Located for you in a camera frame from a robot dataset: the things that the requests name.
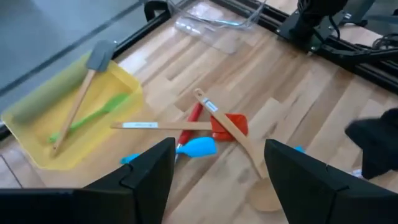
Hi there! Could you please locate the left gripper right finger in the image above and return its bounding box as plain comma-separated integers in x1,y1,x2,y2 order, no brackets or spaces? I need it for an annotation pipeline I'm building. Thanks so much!
264,139,398,224

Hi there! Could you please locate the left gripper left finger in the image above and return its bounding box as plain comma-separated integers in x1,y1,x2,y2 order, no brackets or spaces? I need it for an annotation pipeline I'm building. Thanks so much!
0,138,177,224

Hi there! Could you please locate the wooden spoon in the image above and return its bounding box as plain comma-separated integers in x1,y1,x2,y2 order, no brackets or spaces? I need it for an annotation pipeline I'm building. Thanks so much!
245,175,284,213

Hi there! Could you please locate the green silicone spatula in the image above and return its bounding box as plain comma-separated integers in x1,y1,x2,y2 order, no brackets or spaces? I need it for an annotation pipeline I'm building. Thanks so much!
47,92,131,144

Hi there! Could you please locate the labelled wooden slotted fork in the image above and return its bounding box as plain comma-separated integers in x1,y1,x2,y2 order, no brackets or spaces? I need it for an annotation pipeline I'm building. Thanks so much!
193,88,270,181

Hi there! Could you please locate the red spatula wooden handle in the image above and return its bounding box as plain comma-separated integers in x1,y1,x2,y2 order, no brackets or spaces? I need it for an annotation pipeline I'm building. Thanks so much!
111,113,249,142

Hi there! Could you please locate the yellow plastic bin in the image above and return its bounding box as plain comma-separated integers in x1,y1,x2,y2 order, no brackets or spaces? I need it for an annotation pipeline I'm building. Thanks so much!
1,51,144,171

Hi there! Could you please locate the clear plastic bin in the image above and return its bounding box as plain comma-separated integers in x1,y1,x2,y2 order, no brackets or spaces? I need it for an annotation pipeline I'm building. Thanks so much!
167,0,268,55

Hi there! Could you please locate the black curved clamp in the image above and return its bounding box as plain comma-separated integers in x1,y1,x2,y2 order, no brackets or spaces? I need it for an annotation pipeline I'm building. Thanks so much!
144,0,172,22

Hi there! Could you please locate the black coiled cable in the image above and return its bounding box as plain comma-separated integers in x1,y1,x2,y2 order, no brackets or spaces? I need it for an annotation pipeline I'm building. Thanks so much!
371,32,398,52

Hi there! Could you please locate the red slotted turner metal handle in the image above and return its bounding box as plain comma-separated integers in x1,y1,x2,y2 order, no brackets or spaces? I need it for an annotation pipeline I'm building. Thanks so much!
174,102,205,164

